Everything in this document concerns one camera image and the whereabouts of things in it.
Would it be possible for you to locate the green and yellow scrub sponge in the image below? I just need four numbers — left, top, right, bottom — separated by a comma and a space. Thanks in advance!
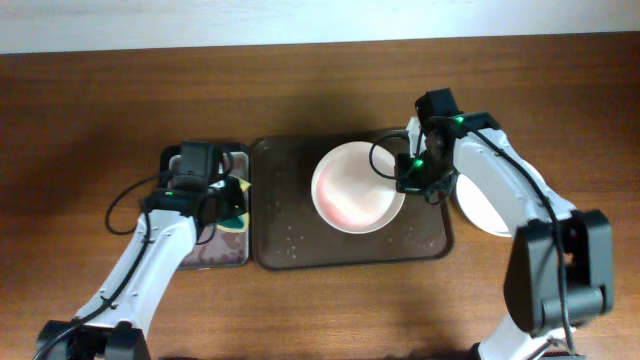
214, 175, 250, 233

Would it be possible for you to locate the pinkish plate with red stain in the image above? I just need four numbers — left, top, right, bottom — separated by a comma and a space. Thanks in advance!
311, 141, 405, 234

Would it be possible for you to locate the cream plate with red stain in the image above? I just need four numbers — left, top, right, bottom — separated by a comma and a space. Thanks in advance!
453, 159, 546, 238

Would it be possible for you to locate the metal tray with soapy water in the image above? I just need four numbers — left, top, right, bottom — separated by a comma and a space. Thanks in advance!
150, 144, 250, 270

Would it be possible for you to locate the dark brown serving tray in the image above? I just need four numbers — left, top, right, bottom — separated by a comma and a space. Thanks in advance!
250, 129, 455, 271

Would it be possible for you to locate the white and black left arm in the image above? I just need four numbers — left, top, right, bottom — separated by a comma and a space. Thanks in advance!
34, 171, 250, 359

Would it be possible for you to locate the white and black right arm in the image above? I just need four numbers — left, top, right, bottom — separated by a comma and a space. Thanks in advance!
396, 113, 614, 359

